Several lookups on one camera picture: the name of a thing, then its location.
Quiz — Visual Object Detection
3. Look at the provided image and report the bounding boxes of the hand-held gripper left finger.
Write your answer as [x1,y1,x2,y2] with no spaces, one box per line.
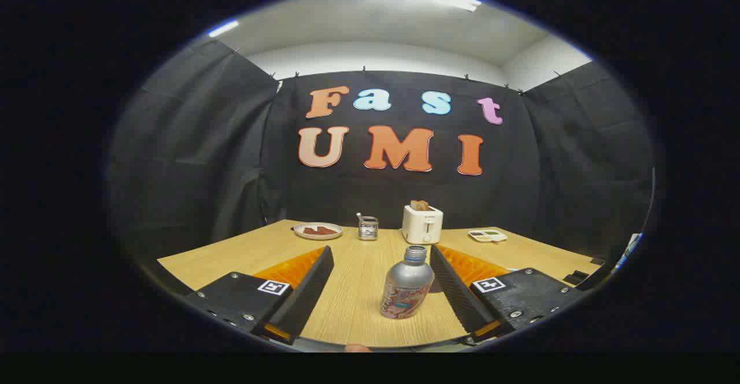
[185,245,335,344]

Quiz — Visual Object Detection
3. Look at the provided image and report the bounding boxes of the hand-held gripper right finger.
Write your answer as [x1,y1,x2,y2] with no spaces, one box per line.
[430,244,584,344]

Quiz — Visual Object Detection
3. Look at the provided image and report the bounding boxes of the silver juice bottle printed label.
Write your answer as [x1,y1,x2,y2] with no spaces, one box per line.
[380,245,435,319]

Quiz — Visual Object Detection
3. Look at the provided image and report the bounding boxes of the wooden table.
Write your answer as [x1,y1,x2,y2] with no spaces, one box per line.
[157,219,605,348]

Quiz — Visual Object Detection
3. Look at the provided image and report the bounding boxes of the white round plate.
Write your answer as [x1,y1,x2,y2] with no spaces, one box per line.
[293,222,343,241]

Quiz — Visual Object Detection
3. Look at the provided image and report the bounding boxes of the white toaster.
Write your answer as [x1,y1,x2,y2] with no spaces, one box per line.
[402,205,444,245]

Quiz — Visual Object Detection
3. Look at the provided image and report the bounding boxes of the black backdrop cloth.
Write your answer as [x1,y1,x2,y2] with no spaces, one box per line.
[107,37,657,269]

